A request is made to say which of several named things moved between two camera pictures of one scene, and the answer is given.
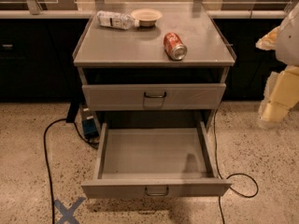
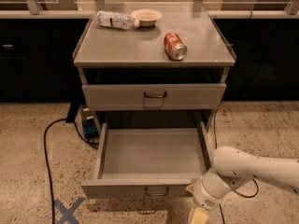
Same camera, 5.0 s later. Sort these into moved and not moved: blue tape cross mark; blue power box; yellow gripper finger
Moved: yellow gripper finger
Not moved: blue tape cross mark; blue power box
